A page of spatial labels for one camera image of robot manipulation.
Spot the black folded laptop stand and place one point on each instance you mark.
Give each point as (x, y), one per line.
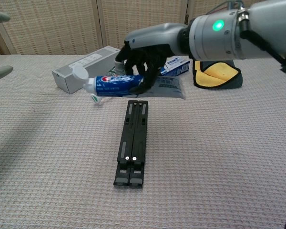
(133, 133)

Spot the beige woven tablecloth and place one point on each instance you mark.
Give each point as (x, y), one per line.
(62, 155)

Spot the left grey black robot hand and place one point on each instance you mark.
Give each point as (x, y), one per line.
(0, 71)

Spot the yellow grey microfibre cloth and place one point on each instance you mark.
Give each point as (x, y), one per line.
(217, 76)

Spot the woven folding screen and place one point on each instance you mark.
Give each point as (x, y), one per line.
(62, 26)

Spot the long grey cardboard box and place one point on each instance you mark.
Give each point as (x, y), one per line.
(60, 80)

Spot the blue white Crest toothpaste tube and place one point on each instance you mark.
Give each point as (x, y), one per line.
(114, 84)

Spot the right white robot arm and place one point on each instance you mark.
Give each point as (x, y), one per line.
(252, 35)

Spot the clear green-label water bottle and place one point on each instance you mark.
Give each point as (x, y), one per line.
(96, 98)

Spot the blue toothpaste carton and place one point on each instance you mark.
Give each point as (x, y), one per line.
(178, 66)

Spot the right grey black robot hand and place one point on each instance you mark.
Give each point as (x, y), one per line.
(155, 35)

